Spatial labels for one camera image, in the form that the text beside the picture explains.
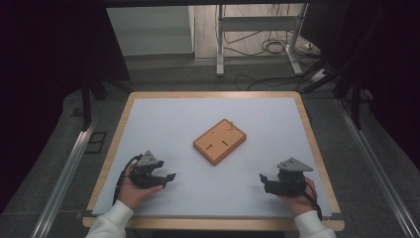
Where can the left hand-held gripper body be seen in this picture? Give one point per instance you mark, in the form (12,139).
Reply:
(145,173)

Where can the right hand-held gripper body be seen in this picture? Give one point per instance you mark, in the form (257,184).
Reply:
(290,180)

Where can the wooden photo frame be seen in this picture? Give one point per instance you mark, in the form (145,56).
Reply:
(218,142)

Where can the person's right hand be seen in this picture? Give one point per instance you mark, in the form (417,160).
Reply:
(298,203)

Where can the person's left hand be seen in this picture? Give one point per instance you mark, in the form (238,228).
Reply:
(132,195)

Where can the wooden table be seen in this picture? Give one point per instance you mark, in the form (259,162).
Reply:
(214,94)

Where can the white power strip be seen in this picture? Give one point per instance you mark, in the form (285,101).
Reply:
(319,75)

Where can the white cabinet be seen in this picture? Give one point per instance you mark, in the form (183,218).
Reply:
(148,31)

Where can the dark curtain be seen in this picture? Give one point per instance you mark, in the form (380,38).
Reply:
(389,66)
(43,82)

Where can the white metal stand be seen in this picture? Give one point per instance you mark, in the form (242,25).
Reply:
(256,23)

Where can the black floor frame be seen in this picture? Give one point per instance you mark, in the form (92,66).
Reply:
(95,142)

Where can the aluminium rail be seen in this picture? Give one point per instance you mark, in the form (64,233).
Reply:
(62,180)
(373,158)

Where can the black stand post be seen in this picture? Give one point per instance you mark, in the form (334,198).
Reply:
(86,105)

